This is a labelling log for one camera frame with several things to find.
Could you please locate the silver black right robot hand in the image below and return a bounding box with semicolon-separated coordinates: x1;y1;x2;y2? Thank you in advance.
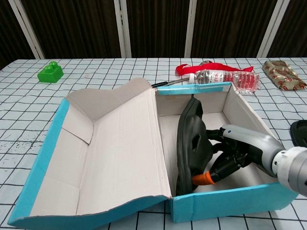
193;124;285;186

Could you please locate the black clog shoe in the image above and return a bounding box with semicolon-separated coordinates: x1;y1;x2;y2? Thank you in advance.
290;119;307;147
176;97;215;196

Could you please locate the blue cardboard shoe box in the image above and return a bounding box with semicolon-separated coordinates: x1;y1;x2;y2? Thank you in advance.
8;78;300;228

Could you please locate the gold foil snack packet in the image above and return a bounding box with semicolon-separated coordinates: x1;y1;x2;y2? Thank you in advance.
261;59;307;92

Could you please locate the clear plastic bottle red label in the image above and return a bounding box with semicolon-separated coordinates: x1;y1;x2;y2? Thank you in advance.
188;69;261;94

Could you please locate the red ribbon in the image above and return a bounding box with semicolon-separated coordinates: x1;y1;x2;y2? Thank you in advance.
175;62;255;77

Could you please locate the green toy building block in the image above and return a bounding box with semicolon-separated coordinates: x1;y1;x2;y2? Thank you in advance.
37;61;64;84

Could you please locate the white blue checked tablecloth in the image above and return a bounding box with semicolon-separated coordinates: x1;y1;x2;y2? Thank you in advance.
0;57;307;230

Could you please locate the metal spoon with black handle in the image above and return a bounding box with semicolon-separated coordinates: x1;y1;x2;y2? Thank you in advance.
150;60;214;87

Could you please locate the white partition frame post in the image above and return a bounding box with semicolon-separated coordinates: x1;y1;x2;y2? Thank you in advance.
184;0;204;58
7;0;46;60
113;0;132;58
258;0;291;58

